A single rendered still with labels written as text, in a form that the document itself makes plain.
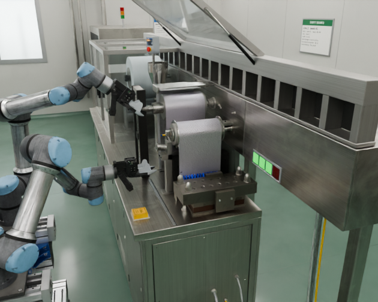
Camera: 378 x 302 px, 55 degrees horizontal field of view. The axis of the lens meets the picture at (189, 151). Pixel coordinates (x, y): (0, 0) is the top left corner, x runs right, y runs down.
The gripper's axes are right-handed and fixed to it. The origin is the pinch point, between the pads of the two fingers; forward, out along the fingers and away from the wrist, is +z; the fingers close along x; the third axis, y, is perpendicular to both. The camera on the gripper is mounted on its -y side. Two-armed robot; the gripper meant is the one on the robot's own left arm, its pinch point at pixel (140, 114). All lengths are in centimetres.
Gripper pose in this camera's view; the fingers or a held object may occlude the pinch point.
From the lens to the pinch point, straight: 182.1
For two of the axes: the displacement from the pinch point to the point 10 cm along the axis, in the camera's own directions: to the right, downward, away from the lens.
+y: 6.0, -7.9, -0.8
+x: -3.3, -3.3, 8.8
